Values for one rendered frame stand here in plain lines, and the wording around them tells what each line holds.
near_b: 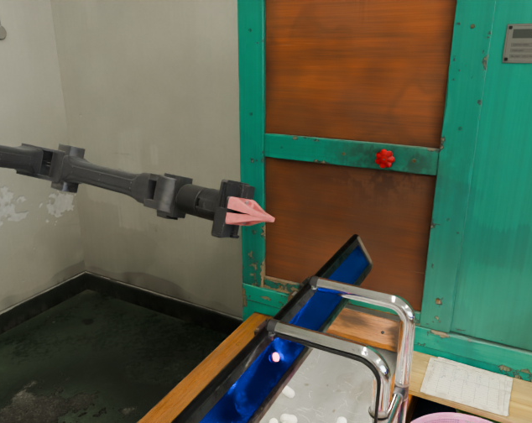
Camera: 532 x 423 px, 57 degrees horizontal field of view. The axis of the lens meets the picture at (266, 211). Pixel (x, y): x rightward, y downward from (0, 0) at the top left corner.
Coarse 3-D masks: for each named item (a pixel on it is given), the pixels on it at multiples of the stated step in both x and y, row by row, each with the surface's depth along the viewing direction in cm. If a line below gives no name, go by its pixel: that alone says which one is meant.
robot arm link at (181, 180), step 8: (168, 176) 94; (176, 176) 93; (176, 184) 93; (184, 184) 94; (176, 192) 93; (176, 208) 94; (160, 216) 95; (168, 216) 97; (176, 216) 94; (184, 216) 96
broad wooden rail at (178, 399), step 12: (252, 324) 132; (228, 336) 127; (240, 336) 126; (252, 336) 126; (216, 348) 121; (228, 348) 121; (240, 348) 121; (204, 360) 117; (216, 360) 117; (228, 360) 117; (192, 372) 112; (204, 372) 112; (216, 372) 112; (180, 384) 108; (192, 384) 108; (204, 384) 108; (168, 396) 105; (180, 396) 105; (192, 396) 105; (156, 408) 101; (168, 408) 101; (180, 408) 101; (144, 420) 98; (156, 420) 98; (168, 420) 98
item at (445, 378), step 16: (432, 368) 111; (448, 368) 111; (464, 368) 111; (480, 368) 111; (432, 384) 106; (448, 384) 106; (464, 384) 106; (480, 384) 106; (496, 384) 106; (464, 400) 101; (480, 400) 101; (496, 400) 101
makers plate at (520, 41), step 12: (516, 24) 91; (528, 24) 90; (516, 36) 92; (528, 36) 91; (504, 48) 93; (516, 48) 92; (528, 48) 91; (504, 60) 93; (516, 60) 93; (528, 60) 92
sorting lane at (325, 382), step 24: (312, 360) 121; (336, 360) 121; (288, 384) 112; (312, 384) 112; (336, 384) 112; (360, 384) 112; (288, 408) 105; (312, 408) 105; (336, 408) 105; (360, 408) 105
